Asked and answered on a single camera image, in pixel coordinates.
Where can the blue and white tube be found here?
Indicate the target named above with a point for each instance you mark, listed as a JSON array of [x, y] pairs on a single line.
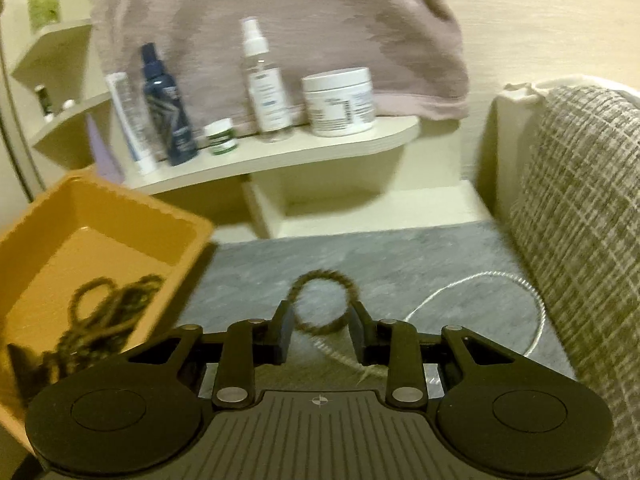
[[130, 125]]

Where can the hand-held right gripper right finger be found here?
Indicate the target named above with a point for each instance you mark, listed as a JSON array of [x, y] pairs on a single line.
[[357, 335]]

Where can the upright black tube white cap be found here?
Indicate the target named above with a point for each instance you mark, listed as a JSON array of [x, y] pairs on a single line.
[[44, 102]]

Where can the white curved frame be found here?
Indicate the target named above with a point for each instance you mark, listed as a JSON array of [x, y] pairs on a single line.
[[20, 135]]

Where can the small green jar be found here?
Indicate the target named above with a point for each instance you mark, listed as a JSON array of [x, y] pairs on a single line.
[[221, 139]]

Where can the checkered woven cushion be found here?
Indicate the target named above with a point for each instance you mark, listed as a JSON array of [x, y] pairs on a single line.
[[580, 210]]

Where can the purple tube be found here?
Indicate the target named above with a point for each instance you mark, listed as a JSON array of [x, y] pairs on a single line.
[[102, 155]]

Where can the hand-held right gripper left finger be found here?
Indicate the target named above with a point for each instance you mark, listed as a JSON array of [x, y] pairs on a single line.
[[284, 332]]

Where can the orange plastic tray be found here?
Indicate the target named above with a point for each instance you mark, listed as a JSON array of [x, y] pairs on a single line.
[[75, 240]]

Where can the mauve hanging towel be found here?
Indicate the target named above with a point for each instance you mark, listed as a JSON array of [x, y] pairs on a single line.
[[275, 10]]

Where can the dark blue bottle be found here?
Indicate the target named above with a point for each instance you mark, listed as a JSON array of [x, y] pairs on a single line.
[[167, 110]]

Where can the clear spray bottle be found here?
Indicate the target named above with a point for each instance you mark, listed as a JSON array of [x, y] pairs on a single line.
[[265, 95]]

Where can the white wooden shelf unit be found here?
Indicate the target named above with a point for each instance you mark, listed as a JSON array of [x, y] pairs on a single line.
[[300, 145]]

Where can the white cream jar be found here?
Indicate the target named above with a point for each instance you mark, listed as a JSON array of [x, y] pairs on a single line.
[[337, 102]]

